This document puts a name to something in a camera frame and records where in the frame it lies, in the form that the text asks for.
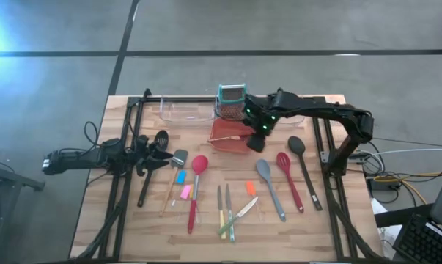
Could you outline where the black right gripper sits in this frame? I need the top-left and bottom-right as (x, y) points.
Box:
(242, 93), (280, 136)

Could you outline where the yellow-handled knife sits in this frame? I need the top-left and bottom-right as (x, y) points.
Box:
(216, 184), (227, 241)

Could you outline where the green-handled knife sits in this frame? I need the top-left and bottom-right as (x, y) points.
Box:
(217, 195), (259, 236)

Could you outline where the black solid spoon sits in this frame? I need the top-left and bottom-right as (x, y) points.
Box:
(287, 135), (324, 213)

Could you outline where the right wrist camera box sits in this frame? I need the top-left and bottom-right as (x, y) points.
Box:
(246, 132), (268, 153)

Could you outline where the orange mini spatula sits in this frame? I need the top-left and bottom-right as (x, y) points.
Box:
(245, 180), (265, 222)

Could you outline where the black side table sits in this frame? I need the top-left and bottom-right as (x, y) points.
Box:
(0, 158), (46, 264)

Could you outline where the black keyboard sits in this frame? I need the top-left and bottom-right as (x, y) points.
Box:
(391, 213), (442, 264)

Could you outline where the gray power strip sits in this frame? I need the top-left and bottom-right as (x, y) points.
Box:
(347, 150), (370, 164)

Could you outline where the teal-handled knife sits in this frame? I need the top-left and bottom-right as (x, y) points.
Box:
(224, 183), (237, 243)

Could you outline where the gray turner with wooden handle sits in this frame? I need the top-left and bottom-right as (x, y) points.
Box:
(158, 148), (189, 218)

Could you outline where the gray silicone spoon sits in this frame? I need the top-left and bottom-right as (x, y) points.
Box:
(255, 158), (287, 223)

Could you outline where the black aluminium table frame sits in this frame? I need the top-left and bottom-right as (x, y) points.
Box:
(73, 87), (386, 263)

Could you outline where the teal metal box grater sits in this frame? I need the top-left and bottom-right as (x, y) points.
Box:
(215, 83), (248, 122)

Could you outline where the blue mini spatula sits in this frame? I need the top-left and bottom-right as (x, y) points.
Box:
(170, 169), (188, 208)

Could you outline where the yellow cable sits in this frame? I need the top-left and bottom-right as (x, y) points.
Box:
(372, 170), (442, 205)

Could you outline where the pink mini spatula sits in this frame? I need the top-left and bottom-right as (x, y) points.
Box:
(174, 184), (193, 223)

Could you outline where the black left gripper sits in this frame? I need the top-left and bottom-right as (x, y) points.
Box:
(131, 133), (174, 177)

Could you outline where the white paper sheet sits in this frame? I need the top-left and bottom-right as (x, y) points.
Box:
(369, 197), (403, 260)

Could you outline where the orange plastic bin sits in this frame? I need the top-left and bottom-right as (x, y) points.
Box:
(208, 117), (257, 155)

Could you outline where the red spoon with metal shaft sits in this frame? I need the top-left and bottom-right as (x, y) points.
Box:
(187, 154), (210, 235)

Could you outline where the red slotted spoon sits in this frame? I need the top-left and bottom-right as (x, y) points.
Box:
(276, 151), (306, 214)

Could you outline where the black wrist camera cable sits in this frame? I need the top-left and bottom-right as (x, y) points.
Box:
(82, 120), (108, 150)

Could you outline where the white cable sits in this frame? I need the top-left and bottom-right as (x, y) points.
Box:
(358, 147), (442, 158)

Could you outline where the black slotted spoon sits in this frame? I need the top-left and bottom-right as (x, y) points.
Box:
(136, 129), (170, 208)

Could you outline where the black power box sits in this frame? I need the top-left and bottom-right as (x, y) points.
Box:
(367, 178), (403, 192)

